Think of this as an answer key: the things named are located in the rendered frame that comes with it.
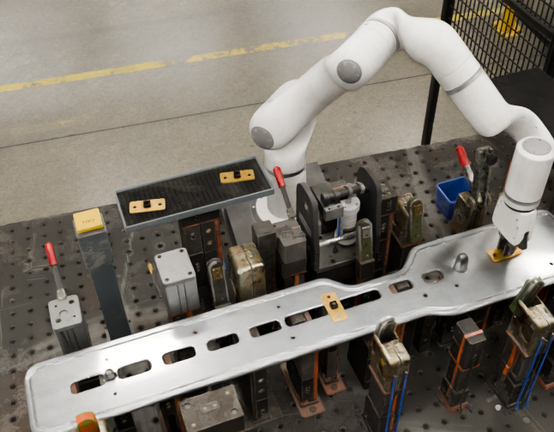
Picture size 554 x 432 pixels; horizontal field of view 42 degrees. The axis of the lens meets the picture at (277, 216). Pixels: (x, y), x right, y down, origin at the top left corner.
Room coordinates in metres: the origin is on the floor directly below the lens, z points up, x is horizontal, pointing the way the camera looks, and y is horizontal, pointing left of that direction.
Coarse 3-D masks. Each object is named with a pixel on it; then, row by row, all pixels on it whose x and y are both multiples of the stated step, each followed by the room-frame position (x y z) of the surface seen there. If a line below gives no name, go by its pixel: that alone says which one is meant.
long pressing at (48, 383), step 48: (480, 240) 1.26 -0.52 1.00; (288, 288) 1.11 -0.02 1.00; (336, 288) 1.11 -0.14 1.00; (384, 288) 1.11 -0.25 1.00; (432, 288) 1.10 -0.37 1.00; (480, 288) 1.10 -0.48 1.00; (144, 336) 0.98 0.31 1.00; (192, 336) 0.98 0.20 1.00; (240, 336) 0.98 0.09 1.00; (288, 336) 0.97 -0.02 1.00; (336, 336) 0.97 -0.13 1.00; (48, 384) 0.86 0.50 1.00; (144, 384) 0.86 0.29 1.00; (192, 384) 0.86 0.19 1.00
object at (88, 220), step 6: (90, 210) 1.24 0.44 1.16; (96, 210) 1.24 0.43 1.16; (78, 216) 1.22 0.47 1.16; (84, 216) 1.22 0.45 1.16; (90, 216) 1.22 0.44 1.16; (96, 216) 1.22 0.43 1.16; (78, 222) 1.20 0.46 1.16; (84, 222) 1.20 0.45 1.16; (90, 222) 1.20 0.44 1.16; (96, 222) 1.20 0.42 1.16; (78, 228) 1.18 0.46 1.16; (84, 228) 1.18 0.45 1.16; (90, 228) 1.18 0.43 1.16; (96, 228) 1.18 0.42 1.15
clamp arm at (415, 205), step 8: (408, 200) 1.31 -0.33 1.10; (416, 200) 1.30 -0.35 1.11; (408, 208) 1.30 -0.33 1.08; (416, 208) 1.29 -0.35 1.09; (416, 216) 1.29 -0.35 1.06; (408, 224) 1.29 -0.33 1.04; (416, 224) 1.28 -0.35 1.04; (408, 232) 1.28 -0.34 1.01; (416, 232) 1.28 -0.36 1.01; (408, 240) 1.28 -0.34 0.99; (416, 240) 1.27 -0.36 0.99
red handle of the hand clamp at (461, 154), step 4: (460, 148) 1.45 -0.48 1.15; (456, 152) 1.45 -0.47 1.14; (460, 152) 1.44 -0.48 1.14; (464, 152) 1.44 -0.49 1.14; (460, 156) 1.43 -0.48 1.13; (464, 156) 1.43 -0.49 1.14; (460, 160) 1.43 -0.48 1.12; (464, 160) 1.42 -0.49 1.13; (468, 160) 1.43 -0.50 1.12; (464, 164) 1.41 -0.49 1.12; (468, 164) 1.41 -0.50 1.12; (464, 168) 1.41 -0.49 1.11; (468, 168) 1.41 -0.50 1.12; (468, 172) 1.40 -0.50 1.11; (472, 172) 1.40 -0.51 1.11; (468, 176) 1.39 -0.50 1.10; (472, 176) 1.39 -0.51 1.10; (468, 180) 1.38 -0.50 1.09; (472, 180) 1.38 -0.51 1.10; (472, 184) 1.37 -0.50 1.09; (480, 196) 1.34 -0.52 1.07; (480, 200) 1.34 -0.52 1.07
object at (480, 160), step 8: (480, 152) 1.35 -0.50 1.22; (488, 152) 1.36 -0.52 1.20; (480, 160) 1.34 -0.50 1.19; (488, 160) 1.33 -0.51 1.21; (496, 160) 1.33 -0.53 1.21; (480, 168) 1.34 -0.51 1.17; (488, 168) 1.35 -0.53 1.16; (480, 176) 1.34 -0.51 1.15; (488, 176) 1.35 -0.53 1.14; (480, 184) 1.35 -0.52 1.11; (488, 184) 1.34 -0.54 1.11; (472, 192) 1.35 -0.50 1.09
